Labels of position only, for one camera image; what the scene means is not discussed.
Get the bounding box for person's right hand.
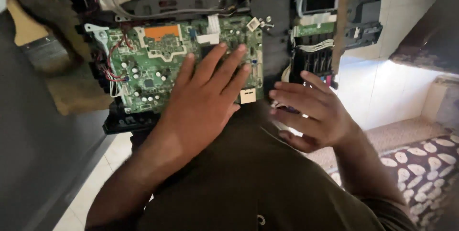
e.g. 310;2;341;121
268;70;361;153

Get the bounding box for person's left hand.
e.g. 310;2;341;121
148;43;252;153

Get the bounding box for large green circuit board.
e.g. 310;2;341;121
104;15;264;114

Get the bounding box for black ink cartridge carriage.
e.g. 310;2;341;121
289;34;340;89

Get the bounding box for small green circuit board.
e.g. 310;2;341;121
293;21;337;38

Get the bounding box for person's olive green shirt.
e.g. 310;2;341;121
136;100;420;231

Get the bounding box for black plastic printer part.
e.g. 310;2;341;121
344;0;384;51

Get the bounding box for black printer chassis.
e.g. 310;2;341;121
68;0;384;135

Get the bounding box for maroon mat with white ovals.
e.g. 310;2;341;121
328;134;459;231

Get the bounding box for dark stone ledge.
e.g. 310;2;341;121
389;0;459;76

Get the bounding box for dark grey cabinet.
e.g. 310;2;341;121
0;9;116;231

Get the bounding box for brown cloth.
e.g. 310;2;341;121
12;0;114;116

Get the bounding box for white wire bundle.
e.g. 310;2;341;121
295;39;335;53

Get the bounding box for white flat ribbon cable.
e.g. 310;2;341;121
206;13;220;35

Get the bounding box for red wires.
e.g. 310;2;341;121
103;35;132;83

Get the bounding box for white metal bracket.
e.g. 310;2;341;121
84;23;110;55

